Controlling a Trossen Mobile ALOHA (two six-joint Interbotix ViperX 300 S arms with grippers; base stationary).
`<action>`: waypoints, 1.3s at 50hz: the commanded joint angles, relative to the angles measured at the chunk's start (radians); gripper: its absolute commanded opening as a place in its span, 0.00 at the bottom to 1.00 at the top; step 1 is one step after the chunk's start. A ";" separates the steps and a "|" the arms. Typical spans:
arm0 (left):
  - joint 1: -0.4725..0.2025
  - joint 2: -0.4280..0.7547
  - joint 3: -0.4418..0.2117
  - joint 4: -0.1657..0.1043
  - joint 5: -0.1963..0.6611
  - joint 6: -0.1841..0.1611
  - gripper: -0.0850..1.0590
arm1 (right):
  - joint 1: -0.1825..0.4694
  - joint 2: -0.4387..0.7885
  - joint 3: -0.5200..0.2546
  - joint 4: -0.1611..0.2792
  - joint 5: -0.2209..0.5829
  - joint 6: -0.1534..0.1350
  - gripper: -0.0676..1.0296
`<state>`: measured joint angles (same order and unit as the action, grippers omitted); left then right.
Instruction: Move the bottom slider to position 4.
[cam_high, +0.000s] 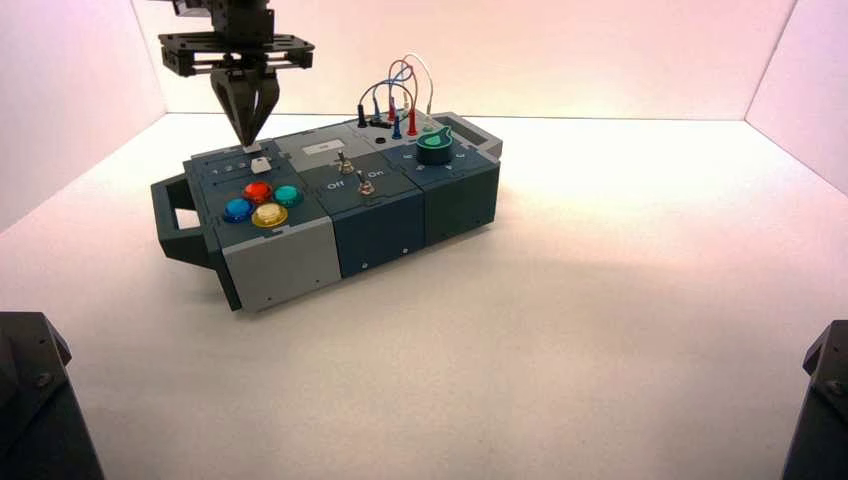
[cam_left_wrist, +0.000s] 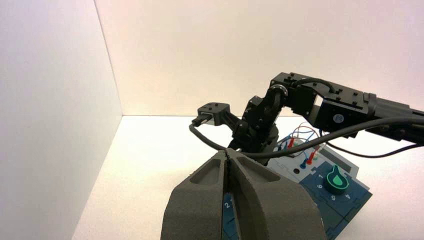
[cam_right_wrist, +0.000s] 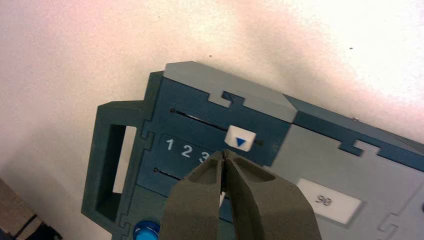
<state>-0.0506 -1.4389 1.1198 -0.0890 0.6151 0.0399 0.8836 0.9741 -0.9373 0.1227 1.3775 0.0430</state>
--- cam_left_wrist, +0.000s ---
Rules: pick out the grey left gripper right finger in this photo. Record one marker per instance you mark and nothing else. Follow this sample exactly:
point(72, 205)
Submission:
point(275, 208)

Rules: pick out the blue grey control box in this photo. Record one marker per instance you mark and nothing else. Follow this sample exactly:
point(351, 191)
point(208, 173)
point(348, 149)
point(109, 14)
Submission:
point(344, 212)

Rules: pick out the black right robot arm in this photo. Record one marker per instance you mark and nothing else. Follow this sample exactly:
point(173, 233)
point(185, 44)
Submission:
point(344, 106)

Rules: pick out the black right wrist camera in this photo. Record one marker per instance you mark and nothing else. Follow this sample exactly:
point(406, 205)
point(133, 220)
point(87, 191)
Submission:
point(215, 112)

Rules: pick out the green rotary knob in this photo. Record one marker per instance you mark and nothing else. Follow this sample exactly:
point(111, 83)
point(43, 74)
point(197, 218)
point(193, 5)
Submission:
point(336, 182)

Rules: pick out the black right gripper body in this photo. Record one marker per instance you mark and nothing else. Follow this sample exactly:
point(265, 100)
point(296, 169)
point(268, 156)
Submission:
point(258, 126)

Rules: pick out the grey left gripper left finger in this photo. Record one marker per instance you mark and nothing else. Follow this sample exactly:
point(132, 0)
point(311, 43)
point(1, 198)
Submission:
point(195, 205)

